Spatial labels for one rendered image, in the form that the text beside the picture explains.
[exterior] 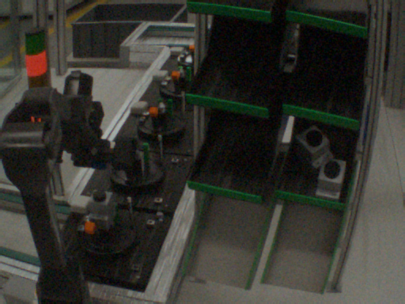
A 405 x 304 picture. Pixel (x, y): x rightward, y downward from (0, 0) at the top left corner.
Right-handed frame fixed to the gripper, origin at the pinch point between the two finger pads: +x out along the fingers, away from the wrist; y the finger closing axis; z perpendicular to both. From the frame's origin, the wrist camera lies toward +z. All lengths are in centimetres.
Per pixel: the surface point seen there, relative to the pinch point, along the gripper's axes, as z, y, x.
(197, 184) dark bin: -5.3, -21.8, -7.9
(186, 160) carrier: 14.8, -10.5, 37.2
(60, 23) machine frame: 81, 59, 69
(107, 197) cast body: -5.5, -1.4, 6.9
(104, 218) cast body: -10.0, -1.5, 7.2
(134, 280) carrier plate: -22.0, -9.1, 8.8
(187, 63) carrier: 63, 1, 72
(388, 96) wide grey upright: 66, -77, 86
